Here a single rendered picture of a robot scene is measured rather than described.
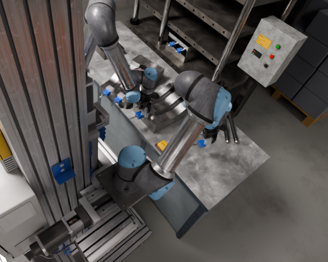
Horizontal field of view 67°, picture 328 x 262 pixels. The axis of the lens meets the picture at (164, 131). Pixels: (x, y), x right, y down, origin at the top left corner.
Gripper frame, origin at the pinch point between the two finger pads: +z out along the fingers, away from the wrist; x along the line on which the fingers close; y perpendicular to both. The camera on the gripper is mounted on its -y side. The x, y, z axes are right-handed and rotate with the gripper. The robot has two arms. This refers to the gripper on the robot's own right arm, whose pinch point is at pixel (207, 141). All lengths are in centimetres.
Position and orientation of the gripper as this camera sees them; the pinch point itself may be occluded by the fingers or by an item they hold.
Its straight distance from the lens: 162.4
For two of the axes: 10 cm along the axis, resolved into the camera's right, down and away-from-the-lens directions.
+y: -9.3, 1.0, -3.4
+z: -2.1, 6.2, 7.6
